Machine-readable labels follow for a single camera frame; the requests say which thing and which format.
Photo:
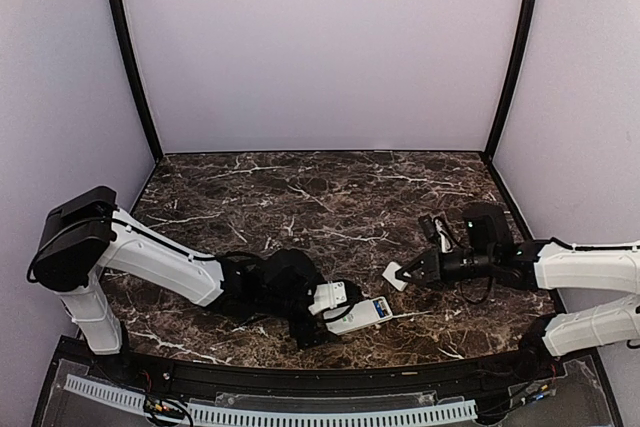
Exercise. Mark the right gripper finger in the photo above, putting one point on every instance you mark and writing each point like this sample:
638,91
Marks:
415,278
415,267

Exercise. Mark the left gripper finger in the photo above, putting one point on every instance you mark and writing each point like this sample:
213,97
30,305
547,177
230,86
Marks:
311,338
353,293

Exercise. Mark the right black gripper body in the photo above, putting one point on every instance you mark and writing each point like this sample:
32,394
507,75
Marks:
435,266

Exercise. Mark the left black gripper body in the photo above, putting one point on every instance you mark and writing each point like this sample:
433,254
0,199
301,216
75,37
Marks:
297,329

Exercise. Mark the blue battery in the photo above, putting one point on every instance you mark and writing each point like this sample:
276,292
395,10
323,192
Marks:
382,308

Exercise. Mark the white remote control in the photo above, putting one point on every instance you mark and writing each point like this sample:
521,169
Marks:
363,315

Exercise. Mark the white battery cover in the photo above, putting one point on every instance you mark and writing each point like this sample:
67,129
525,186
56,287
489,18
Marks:
389,274

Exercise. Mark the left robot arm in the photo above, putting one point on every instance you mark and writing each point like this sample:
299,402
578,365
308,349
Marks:
91,231

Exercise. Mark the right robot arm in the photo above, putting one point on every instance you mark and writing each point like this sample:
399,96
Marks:
540,264

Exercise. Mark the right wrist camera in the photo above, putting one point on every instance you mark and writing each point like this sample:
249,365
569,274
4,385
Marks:
437,231

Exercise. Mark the black front rail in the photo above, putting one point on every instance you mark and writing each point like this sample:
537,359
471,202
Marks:
486,378

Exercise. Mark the right black frame post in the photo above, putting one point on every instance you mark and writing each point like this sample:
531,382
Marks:
516,58

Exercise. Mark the black frame post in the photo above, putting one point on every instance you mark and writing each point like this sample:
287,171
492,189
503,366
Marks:
128,57
516,58

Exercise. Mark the left black frame post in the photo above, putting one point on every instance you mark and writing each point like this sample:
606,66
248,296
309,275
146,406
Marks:
128,57

